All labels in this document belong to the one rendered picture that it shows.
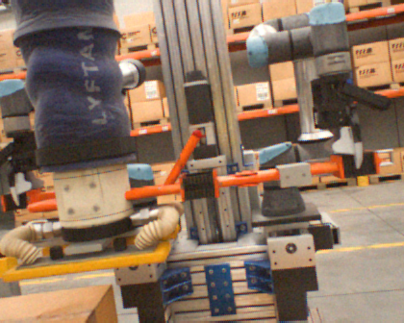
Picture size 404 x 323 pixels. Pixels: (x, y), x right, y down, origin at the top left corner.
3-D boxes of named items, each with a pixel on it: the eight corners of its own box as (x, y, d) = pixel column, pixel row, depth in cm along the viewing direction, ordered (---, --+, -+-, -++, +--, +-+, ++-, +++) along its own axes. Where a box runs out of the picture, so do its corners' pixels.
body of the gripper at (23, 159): (36, 171, 126) (29, 130, 125) (7, 175, 126) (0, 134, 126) (47, 169, 133) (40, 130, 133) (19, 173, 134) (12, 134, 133)
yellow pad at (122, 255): (2, 284, 90) (-2, 260, 90) (24, 268, 100) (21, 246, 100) (165, 262, 88) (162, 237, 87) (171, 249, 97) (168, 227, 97)
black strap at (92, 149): (18, 169, 92) (15, 151, 91) (61, 162, 115) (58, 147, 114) (124, 155, 90) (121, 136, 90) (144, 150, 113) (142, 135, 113)
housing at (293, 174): (281, 187, 96) (278, 168, 96) (277, 185, 103) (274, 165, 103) (313, 184, 96) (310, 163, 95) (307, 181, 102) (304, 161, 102)
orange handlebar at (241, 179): (-21, 224, 101) (-23, 209, 101) (36, 203, 131) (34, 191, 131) (387, 169, 95) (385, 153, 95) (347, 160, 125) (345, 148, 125)
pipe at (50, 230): (4, 263, 92) (0, 236, 91) (52, 235, 117) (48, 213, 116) (164, 242, 89) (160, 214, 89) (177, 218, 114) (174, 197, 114)
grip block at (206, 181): (181, 203, 96) (177, 176, 96) (186, 196, 106) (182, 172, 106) (218, 198, 96) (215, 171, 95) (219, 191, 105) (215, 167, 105)
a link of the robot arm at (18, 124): (-3, 119, 126) (11, 120, 134) (-1, 135, 126) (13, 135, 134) (22, 115, 125) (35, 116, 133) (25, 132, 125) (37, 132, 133)
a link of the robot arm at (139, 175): (144, 203, 148) (138, 163, 148) (113, 205, 155) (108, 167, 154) (164, 196, 159) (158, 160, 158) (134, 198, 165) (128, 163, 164)
